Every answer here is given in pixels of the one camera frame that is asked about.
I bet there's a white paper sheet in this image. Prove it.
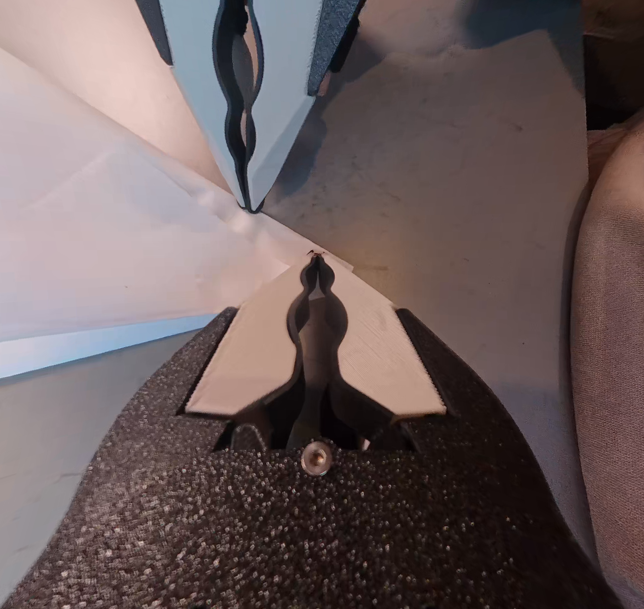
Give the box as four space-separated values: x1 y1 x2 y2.
0 48 355 380

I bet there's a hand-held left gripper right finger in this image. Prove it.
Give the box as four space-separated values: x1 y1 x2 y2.
317 254 448 450

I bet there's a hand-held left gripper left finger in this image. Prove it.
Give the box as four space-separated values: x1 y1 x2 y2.
185 254 319 450

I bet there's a grey desk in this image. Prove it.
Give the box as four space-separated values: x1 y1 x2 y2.
0 0 604 609

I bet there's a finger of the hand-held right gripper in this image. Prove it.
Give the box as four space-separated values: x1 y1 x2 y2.
246 0 333 214
150 0 252 213

